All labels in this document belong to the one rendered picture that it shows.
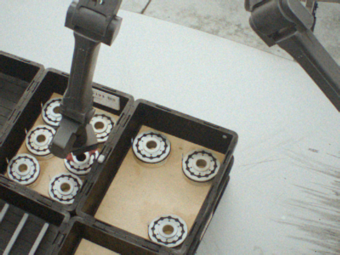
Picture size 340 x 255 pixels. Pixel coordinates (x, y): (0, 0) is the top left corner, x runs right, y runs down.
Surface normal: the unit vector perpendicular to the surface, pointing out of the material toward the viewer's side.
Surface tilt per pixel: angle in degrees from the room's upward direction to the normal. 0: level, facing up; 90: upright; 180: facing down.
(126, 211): 0
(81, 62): 94
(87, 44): 94
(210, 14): 0
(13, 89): 0
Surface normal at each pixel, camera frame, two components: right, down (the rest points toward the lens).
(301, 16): 0.59, -0.25
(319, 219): 0.02, -0.57
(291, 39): -0.41, 0.72
